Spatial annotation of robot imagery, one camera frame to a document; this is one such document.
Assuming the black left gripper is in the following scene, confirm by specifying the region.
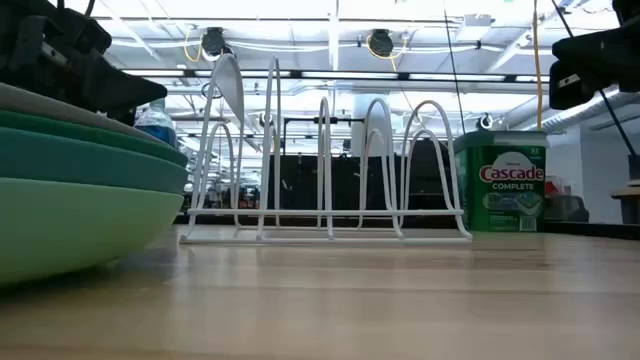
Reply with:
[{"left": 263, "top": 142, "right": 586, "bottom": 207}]
[{"left": 0, "top": 0, "right": 169, "bottom": 126}]

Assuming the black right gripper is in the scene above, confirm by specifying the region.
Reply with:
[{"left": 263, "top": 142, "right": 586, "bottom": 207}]
[{"left": 548, "top": 22, "right": 640, "bottom": 111}]

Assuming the dark green plate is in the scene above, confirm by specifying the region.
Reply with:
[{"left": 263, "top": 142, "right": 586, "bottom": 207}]
[{"left": 0, "top": 110, "right": 190, "bottom": 169}]

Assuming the teal plate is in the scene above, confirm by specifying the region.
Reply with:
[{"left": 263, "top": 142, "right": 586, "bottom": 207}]
[{"left": 0, "top": 126, "right": 190, "bottom": 195}]

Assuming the grey plate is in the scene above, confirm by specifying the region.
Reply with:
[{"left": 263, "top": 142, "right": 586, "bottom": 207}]
[{"left": 0, "top": 82, "right": 167, "bottom": 147}]

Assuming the blue dish soap bottle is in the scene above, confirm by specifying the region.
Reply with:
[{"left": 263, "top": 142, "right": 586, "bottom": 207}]
[{"left": 133, "top": 98, "right": 179, "bottom": 150}]

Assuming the red box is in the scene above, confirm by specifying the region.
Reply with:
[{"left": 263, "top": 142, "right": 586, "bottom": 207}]
[{"left": 544, "top": 175, "right": 565, "bottom": 197}]

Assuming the wooden side table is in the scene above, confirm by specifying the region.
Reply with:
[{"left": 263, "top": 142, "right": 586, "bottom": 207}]
[{"left": 608, "top": 178, "right": 640, "bottom": 225}]

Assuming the dark office chair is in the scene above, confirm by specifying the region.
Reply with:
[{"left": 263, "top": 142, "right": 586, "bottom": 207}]
[{"left": 544, "top": 194, "right": 590, "bottom": 224}]

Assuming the green Cascade detergent tub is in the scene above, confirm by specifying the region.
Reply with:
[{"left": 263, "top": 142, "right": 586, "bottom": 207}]
[{"left": 453, "top": 130, "right": 550, "bottom": 233}]

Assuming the black partition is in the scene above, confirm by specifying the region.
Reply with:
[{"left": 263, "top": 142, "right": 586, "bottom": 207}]
[{"left": 267, "top": 139, "right": 456, "bottom": 212}]

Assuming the white column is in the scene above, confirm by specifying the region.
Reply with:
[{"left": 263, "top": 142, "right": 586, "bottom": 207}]
[{"left": 349, "top": 94, "right": 392, "bottom": 157}]

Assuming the long black cable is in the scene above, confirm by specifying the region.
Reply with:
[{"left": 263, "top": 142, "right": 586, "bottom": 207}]
[{"left": 549, "top": 0, "right": 640, "bottom": 157}]

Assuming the silver ventilation duct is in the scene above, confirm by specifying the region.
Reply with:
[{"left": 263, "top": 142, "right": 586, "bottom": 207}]
[{"left": 539, "top": 89, "right": 640, "bottom": 132}]

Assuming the yellow cable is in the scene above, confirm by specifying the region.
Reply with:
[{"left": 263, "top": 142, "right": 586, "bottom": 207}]
[{"left": 531, "top": 0, "right": 545, "bottom": 132}]

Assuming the black ceiling cable reel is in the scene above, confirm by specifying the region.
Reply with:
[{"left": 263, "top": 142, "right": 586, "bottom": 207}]
[
  {"left": 367, "top": 28, "right": 396, "bottom": 59},
  {"left": 201, "top": 26, "right": 227, "bottom": 57}
]

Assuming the thin black cable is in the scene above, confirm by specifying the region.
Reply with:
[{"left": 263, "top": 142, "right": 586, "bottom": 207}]
[{"left": 442, "top": 0, "right": 467, "bottom": 135}]

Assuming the black aluminium table frame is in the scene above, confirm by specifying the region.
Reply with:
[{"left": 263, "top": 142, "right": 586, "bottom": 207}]
[{"left": 172, "top": 213, "right": 640, "bottom": 241}]

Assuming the white wire dish rack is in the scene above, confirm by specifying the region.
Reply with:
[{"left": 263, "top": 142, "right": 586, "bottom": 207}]
[{"left": 179, "top": 53, "right": 474, "bottom": 245}]

